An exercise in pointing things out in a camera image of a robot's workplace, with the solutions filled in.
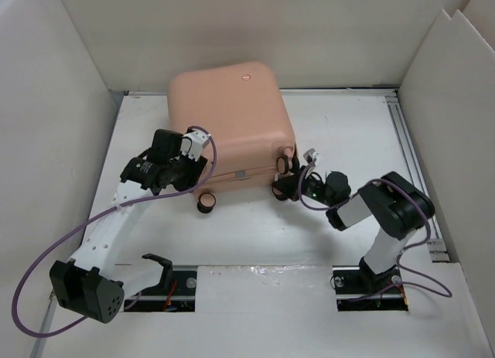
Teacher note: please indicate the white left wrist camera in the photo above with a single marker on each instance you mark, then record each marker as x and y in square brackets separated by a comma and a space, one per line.
[193, 143]

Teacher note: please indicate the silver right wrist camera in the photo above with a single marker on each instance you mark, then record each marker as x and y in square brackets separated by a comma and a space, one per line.
[312, 157]

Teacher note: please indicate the pink hard-shell suitcase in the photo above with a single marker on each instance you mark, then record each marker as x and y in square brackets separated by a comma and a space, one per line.
[241, 106]

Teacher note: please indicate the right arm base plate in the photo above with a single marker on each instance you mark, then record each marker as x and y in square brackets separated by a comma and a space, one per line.
[355, 293]

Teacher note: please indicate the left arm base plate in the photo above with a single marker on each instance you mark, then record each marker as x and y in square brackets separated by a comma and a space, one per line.
[175, 291]

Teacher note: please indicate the white foam board front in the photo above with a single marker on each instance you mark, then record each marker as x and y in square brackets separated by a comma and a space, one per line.
[285, 312]

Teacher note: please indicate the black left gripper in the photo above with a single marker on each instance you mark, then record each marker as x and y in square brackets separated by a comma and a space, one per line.
[195, 168]

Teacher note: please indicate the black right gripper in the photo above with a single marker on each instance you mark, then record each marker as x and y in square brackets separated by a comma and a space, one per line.
[293, 186]

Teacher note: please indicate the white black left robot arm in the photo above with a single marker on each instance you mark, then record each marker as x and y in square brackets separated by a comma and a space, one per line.
[89, 283]

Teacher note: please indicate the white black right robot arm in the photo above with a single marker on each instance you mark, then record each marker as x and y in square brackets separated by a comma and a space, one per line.
[399, 208]

